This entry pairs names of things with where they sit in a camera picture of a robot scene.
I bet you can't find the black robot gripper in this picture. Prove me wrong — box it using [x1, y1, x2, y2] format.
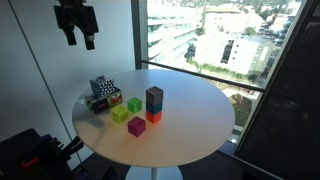
[54, 0, 99, 50]

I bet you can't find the green block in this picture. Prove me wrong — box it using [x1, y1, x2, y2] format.
[127, 97, 142, 113]

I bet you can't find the yellow-green block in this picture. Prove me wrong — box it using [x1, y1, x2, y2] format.
[111, 105, 128, 123]

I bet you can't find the grey block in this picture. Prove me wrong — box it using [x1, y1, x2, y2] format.
[146, 86, 163, 105]

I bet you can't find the blue block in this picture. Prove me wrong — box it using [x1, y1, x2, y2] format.
[146, 102, 162, 115]

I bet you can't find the magenta block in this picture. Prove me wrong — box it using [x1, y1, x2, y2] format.
[127, 117, 146, 137]

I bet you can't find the orange block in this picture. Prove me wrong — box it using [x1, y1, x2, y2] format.
[145, 112, 162, 124]

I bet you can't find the black white patterned cube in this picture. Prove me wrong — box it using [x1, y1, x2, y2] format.
[90, 75, 114, 97]

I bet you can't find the dark picture cube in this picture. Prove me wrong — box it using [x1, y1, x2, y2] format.
[85, 95, 108, 114]

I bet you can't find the red green picture cube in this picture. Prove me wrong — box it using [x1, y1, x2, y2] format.
[107, 87, 122, 107]

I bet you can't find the black window railing bar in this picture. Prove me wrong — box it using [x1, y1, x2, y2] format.
[141, 60, 265, 93]

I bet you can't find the round white table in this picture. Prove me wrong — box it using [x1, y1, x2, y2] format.
[72, 69, 235, 180]

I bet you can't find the black equipment with red part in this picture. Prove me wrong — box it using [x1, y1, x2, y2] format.
[0, 128, 118, 180]

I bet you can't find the dark panel at right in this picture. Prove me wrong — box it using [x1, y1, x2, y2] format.
[237, 0, 320, 180]

